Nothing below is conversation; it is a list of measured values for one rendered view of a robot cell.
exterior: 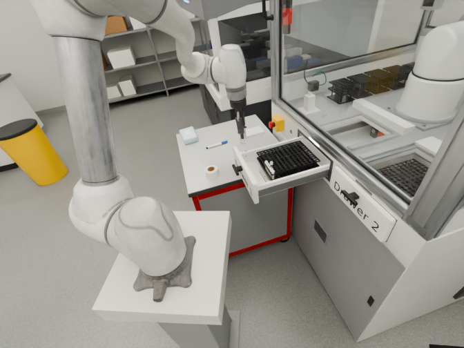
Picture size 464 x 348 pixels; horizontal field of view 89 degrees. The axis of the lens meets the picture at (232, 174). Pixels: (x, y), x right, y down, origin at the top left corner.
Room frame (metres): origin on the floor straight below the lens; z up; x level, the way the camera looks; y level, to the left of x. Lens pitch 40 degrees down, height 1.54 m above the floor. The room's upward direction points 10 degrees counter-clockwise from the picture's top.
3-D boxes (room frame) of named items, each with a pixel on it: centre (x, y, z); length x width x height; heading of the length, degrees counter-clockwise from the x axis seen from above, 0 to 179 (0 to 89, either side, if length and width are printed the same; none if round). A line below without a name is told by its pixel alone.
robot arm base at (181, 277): (0.43, 0.26, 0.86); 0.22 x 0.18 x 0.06; 176
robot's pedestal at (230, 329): (0.45, 0.26, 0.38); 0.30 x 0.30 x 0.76; 79
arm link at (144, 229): (0.45, 0.27, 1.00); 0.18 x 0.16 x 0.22; 57
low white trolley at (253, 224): (1.21, 0.00, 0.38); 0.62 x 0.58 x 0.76; 10
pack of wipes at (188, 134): (1.38, 0.23, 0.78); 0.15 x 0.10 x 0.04; 15
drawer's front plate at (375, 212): (0.54, -0.42, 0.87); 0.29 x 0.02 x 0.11; 10
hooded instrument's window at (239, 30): (2.60, -0.42, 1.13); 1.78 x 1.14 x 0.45; 10
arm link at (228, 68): (1.03, -0.07, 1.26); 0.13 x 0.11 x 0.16; 59
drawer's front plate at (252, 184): (0.80, -0.06, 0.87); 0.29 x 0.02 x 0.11; 10
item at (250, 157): (0.83, -0.26, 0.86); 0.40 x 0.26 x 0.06; 100
